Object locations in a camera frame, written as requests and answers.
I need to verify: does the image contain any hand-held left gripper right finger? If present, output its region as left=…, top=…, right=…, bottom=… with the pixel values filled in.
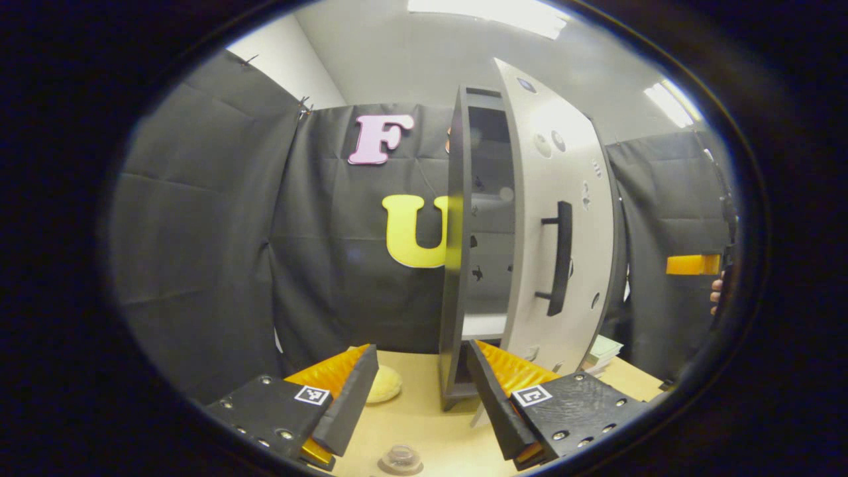
left=467, top=339, right=650, bottom=471

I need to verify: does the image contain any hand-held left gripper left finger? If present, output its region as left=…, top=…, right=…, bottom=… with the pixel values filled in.
left=205, top=343, right=380, bottom=472

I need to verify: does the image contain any black cabinet door handle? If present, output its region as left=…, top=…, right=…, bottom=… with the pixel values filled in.
left=535, top=201, right=574, bottom=317

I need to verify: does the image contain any beige cabinet door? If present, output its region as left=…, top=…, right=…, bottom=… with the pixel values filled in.
left=494, top=58, right=620, bottom=375

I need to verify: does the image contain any dark grey cabinet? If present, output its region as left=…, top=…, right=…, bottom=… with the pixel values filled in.
left=439, top=85, right=629, bottom=413

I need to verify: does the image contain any green book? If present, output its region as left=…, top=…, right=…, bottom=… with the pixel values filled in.
left=590, top=335, right=625, bottom=364

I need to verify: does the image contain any small ceiling light panel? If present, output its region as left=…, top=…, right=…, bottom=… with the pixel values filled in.
left=644, top=79, right=703, bottom=129

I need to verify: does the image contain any black backdrop cloth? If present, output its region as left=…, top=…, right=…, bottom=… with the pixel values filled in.
left=109, top=50, right=736, bottom=405

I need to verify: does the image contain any large ceiling light panel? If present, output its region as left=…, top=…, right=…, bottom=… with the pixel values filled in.
left=407, top=0, right=570, bottom=39

